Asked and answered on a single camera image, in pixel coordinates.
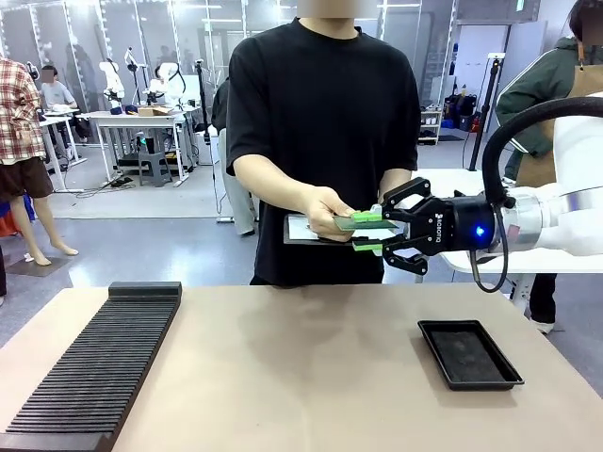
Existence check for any black Robotiq right gripper body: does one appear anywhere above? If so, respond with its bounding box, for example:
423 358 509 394
408 194 502 258

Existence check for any green PCB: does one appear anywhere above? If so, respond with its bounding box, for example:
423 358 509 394
333 214 401 232

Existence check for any person's left forearm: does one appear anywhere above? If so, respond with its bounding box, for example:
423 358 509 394
380 167 416 202

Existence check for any person's right forearm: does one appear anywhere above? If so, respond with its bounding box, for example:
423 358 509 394
234 154 331 216

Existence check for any black slotted PCB rack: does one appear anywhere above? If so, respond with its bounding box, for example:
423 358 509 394
0 281 183 452

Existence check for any person's right hand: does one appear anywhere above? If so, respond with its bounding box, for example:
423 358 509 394
304 186 358 241

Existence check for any white storage shelf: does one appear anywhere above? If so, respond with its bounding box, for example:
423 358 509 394
417 110 444 145

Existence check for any dark grey foam pad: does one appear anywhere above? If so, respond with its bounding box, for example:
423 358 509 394
431 331 508 383

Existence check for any black tripod stand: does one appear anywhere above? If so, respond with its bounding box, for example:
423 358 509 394
468 52 506 173

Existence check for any person in black t-shirt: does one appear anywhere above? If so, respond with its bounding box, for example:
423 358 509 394
224 4 422 287

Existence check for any black plastic tray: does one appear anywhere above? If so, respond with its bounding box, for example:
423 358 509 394
417 319 526 394

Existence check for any person in green jacket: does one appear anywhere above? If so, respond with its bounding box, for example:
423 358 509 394
495 0 603 333

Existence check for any person in light trousers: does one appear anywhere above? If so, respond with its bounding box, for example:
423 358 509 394
210 77 259 236

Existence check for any grey plastic stool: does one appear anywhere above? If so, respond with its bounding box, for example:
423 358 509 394
139 150 173 187

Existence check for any long white workbench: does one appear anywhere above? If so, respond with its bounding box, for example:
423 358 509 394
77 105 202 187

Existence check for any white desk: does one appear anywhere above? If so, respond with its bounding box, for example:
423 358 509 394
40 110 89 192

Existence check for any seated person in grey shirt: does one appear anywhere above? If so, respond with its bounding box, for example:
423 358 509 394
40 65 90 142

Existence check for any dark floor mat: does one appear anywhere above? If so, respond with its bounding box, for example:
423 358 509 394
5 256 68 278

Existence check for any mannequin in plaid shirt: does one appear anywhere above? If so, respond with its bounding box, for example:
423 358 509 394
0 56 80 267

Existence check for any thin black cable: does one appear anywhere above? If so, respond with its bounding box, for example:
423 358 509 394
469 204 511 294

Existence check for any black corrugated cable hose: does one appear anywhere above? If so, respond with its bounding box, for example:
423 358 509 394
481 96 603 209

